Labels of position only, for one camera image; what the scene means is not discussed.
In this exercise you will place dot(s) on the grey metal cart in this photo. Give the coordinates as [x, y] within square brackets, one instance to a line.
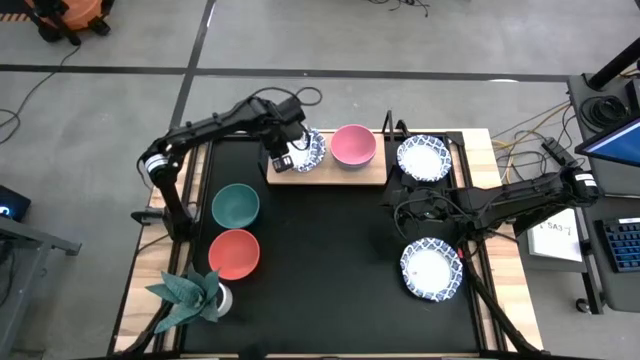
[35, 239]

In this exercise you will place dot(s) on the blue patterned paper bowl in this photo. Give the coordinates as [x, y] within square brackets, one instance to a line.
[424, 157]
[312, 150]

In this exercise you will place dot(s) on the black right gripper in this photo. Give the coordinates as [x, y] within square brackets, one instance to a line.
[430, 207]

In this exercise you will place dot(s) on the pink bowl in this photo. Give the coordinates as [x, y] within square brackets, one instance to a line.
[353, 145]

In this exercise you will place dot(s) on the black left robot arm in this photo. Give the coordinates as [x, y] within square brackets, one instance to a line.
[210, 125]

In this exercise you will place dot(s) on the orange shop vacuum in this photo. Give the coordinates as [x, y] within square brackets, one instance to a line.
[75, 12]

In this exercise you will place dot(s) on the black table mat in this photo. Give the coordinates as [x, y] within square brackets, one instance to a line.
[330, 260]

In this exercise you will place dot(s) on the black keyboard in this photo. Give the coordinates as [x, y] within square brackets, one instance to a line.
[625, 245]

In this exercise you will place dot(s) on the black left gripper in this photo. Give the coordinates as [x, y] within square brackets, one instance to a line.
[282, 137]

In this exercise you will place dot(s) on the teal bowl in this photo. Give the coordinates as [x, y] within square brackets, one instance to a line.
[235, 205]

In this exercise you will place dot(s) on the grey desk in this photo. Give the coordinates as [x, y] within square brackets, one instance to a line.
[615, 290]

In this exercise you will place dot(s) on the orange bowl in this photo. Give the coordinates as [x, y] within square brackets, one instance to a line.
[234, 254]

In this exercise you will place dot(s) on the blue patterned plate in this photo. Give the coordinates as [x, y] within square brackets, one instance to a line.
[431, 267]

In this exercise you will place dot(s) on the black device with blue light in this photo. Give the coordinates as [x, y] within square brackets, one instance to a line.
[15, 200]

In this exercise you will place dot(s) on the black pole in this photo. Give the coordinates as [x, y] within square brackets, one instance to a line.
[617, 62]

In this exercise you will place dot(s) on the black power strip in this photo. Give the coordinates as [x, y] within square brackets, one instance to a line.
[557, 150]

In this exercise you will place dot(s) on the white paper sheet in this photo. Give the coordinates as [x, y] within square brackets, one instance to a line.
[555, 245]

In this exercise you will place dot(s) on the green plant in white pot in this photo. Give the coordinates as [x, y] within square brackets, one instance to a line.
[192, 297]

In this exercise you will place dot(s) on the computer monitor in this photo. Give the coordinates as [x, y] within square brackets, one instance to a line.
[620, 145]

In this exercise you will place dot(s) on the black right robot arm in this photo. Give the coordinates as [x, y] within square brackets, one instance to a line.
[525, 197]

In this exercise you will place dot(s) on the wooden cutting board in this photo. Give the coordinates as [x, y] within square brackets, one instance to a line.
[330, 175]

